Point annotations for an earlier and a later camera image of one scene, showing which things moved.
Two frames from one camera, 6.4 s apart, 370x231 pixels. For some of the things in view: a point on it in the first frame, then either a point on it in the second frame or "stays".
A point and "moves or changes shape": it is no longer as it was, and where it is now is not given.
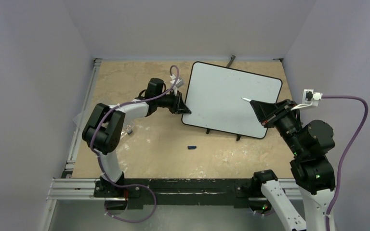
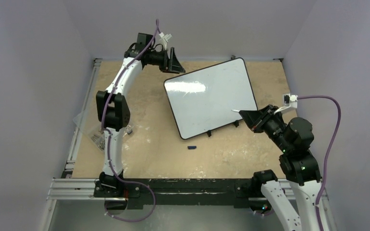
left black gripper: [178, 106] -> [171, 63]
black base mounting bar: [178, 192] stays
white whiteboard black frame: [215, 96] moves or changes shape
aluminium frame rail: [66, 188] stays
